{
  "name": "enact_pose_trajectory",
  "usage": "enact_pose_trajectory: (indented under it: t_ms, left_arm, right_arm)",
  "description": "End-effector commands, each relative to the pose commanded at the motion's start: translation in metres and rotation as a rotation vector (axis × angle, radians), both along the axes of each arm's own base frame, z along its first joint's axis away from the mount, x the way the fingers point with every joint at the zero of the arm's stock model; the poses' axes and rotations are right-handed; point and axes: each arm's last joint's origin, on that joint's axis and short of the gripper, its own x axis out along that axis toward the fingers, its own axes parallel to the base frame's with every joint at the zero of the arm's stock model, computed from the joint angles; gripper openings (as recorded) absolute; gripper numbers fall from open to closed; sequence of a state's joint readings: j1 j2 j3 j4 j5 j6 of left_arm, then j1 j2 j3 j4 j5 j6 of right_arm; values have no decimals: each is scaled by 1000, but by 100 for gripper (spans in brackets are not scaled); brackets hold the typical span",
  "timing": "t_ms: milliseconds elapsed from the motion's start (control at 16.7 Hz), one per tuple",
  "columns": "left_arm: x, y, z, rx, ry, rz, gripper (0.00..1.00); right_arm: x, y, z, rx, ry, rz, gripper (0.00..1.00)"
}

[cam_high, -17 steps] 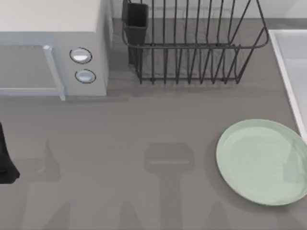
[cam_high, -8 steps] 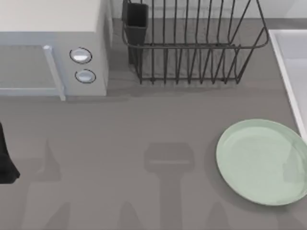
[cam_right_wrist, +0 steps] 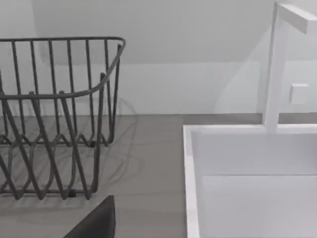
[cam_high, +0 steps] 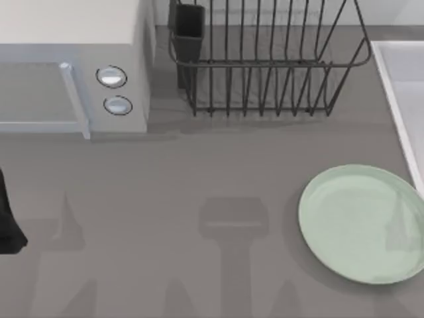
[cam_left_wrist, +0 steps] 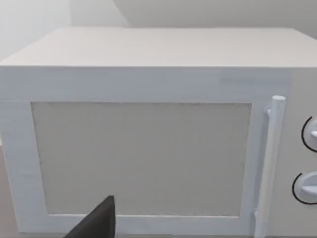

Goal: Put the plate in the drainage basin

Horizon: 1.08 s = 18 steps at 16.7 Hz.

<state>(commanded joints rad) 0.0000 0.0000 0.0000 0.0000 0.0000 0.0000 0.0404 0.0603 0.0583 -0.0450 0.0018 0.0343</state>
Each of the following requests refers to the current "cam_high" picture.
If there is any large round microwave knob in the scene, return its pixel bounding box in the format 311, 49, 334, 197
95, 64, 129, 89

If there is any small round microwave knob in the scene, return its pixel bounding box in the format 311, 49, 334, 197
103, 95, 134, 117

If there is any black cutlery holder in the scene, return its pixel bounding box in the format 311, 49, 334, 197
168, 0, 206, 90

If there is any white sink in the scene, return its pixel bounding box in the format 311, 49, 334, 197
370, 40, 424, 196

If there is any pale green plate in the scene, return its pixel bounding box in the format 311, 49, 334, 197
297, 163, 424, 286

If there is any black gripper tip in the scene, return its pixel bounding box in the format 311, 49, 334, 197
0, 168, 28, 255

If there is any dark wire dish rack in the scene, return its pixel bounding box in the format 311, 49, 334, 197
167, 0, 372, 118

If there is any microwave oven door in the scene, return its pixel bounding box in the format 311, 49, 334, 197
0, 61, 91, 140

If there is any pale microwave oven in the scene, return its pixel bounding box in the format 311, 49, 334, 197
0, 0, 159, 140

